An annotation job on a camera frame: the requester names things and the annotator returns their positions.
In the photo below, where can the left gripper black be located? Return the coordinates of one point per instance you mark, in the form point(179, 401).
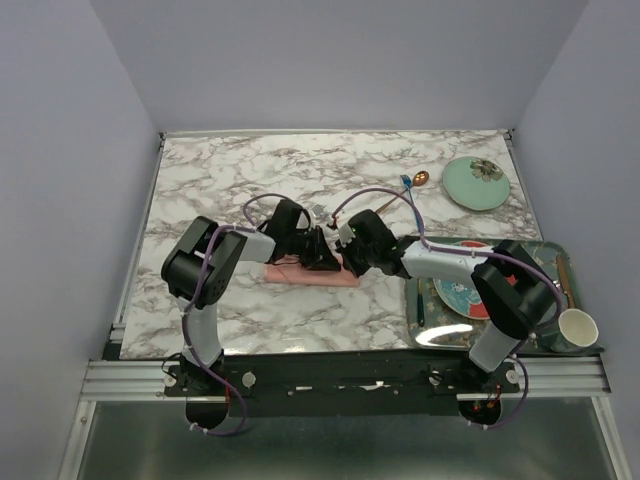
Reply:
point(325, 258)

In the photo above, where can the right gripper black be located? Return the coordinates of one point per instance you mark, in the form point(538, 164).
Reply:
point(345, 252)

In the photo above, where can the pink cloth napkin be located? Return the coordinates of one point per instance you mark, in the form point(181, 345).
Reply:
point(289, 271)

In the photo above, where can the blue handled utensil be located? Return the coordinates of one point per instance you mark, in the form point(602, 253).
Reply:
point(408, 184)

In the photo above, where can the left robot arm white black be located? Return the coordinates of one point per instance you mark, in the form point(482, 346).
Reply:
point(199, 268)

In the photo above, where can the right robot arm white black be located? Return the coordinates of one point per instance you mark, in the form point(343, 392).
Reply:
point(515, 291)

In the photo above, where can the red and teal plate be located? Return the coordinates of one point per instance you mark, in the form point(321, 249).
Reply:
point(462, 299)

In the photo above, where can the green floral serving tray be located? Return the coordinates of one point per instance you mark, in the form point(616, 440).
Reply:
point(445, 329)

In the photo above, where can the mint green floral plate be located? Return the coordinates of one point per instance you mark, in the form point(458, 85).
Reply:
point(475, 183)

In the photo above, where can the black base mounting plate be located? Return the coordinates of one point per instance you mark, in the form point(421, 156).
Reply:
point(377, 382)

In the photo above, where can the white paper cup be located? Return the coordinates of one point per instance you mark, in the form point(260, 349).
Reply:
point(577, 330)

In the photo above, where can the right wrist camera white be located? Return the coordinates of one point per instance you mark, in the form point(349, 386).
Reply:
point(345, 234)

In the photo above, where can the gold fork green handle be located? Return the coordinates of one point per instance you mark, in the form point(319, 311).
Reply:
point(420, 303)

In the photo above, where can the wooden handled knife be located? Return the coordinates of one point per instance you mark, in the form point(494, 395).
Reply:
point(563, 277)

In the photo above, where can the aluminium frame rail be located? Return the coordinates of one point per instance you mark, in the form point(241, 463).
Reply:
point(143, 381)

